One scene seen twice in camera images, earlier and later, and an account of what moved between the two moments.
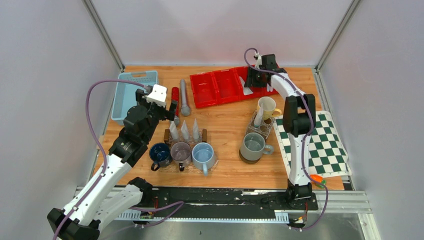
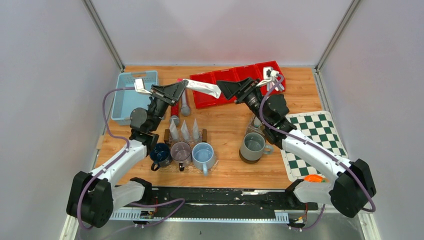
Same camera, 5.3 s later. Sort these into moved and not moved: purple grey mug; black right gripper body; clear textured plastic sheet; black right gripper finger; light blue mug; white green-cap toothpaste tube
Moved: black right gripper body; black right gripper finger
Not moved: purple grey mug; clear textured plastic sheet; light blue mug; white green-cap toothpaste tube
